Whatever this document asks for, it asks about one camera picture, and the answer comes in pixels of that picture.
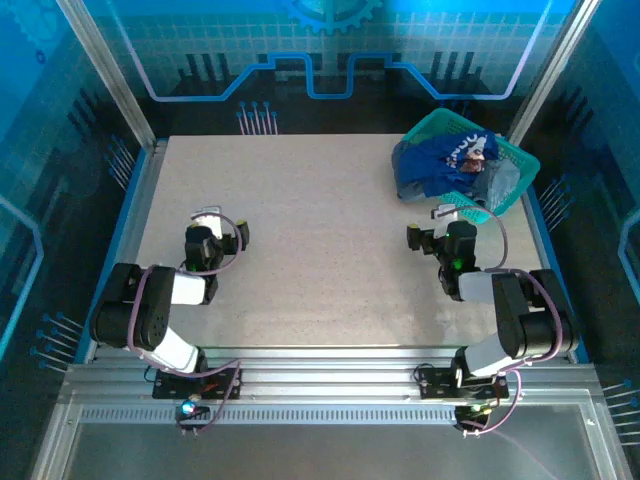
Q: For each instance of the royal blue t-shirt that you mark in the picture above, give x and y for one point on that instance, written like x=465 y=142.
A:
x=425 y=165

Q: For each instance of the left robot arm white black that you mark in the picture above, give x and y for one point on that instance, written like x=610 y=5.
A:
x=150 y=320

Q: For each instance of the light grey t-shirt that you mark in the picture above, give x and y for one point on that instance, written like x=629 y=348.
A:
x=497 y=185

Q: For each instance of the blue table side edge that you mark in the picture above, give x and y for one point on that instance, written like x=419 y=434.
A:
x=557 y=270

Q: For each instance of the teal plastic basket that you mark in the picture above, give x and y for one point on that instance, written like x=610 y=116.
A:
x=520 y=160

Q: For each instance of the small black controller board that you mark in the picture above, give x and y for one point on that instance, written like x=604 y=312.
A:
x=192 y=412
x=472 y=415

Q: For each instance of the grey metal lower platform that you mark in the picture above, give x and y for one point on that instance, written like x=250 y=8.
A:
x=325 y=455

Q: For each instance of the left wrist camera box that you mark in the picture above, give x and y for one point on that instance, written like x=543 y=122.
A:
x=209 y=220

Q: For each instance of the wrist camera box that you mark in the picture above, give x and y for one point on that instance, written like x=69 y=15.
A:
x=209 y=220
x=445 y=211

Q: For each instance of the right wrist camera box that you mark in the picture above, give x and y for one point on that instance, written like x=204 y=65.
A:
x=445 y=211

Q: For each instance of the aluminium table side rail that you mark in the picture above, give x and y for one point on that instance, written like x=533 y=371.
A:
x=130 y=235

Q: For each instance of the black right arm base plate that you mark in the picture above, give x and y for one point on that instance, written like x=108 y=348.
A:
x=440 y=385

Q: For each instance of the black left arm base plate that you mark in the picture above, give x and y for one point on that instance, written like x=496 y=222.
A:
x=170 y=387

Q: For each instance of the aluminium mounting rail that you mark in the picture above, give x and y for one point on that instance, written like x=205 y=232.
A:
x=325 y=372

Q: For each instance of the aluminium frame post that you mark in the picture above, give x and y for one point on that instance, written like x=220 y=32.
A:
x=107 y=70
x=552 y=70

